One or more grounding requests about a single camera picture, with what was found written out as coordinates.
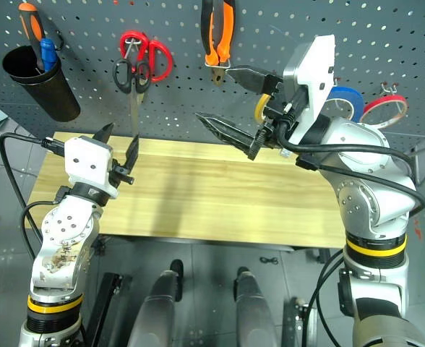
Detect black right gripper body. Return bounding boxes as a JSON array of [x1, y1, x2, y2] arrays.
[[258, 74, 309, 150]]

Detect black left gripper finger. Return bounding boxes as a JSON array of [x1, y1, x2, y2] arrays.
[[92, 122, 115, 145], [123, 134, 140, 174]]

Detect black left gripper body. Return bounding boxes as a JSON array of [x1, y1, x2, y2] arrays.
[[106, 158, 137, 187]]

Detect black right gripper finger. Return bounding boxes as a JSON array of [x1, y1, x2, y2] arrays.
[[194, 111, 273, 161], [226, 64, 268, 97]]

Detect yellow tape roll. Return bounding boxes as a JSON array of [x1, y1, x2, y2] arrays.
[[254, 94, 272, 122]]

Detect blue tape roll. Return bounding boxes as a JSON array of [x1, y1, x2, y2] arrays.
[[323, 85, 366, 124]]

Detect red tape roll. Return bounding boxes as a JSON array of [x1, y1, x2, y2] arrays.
[[358, 94, 409, 130]]

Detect metal tape hook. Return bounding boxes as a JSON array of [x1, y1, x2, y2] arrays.
[[379, 82, 400, 97]]

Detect grey perforated pegboard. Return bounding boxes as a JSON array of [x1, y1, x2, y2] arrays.
[[0, 0, 425, 147]]

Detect metal pliers hook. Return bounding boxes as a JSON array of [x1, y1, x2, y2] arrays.
[[204, 59, 232, 70]]

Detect orange and black pliers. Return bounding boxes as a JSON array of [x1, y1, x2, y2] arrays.
[[200, 0, 236, 87]]

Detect black plastic tool cup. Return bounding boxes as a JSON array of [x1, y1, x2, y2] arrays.
[[1, 44, 82, 123]]

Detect metal scissors hook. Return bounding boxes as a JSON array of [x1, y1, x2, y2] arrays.
[[123, 37, 143, 59]]

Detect black stand bar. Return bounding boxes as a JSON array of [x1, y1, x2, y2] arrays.
[[283, 296, 309, 347], [85, 272, 133, 347]]

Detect orange and black screwdriver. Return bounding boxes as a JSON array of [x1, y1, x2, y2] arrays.
[[17, 2, 48, 73]]

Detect dark grey rounded shape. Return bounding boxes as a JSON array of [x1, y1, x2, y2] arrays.
[[128, 258, 185, 347], [233, 266, 283, 347]]

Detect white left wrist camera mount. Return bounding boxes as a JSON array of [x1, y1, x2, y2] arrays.
[[64, 136, 120, 199]]

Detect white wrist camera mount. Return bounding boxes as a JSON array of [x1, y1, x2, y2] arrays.
[[282, 34, 337, 146], [64, 136, 120, 199]]

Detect black handled scissors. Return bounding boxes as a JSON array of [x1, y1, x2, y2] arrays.
[[111, 57, 153, 139]]

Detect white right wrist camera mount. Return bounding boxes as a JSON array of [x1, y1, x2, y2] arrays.
[[282, 34, 337, 146]]

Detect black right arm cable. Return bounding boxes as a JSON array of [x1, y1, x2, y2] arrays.
[[277, 103, 425, 218]]

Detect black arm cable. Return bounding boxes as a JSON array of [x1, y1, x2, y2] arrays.
[[277, 103, 425, 218], [0, 132, 67, 262]]

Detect red handled scissors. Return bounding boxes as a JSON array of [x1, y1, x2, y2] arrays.
[[119, 30, 174, 84]]

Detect blue handled screwdriver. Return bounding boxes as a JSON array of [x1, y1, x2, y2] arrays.
[[39, 37, 59, 73]]

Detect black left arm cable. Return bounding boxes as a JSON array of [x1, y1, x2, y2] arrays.
[[0, 132, 67, 262]]

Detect black cable at right shoulder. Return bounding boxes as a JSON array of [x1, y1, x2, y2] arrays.
[[301, 249, 345, 347]]

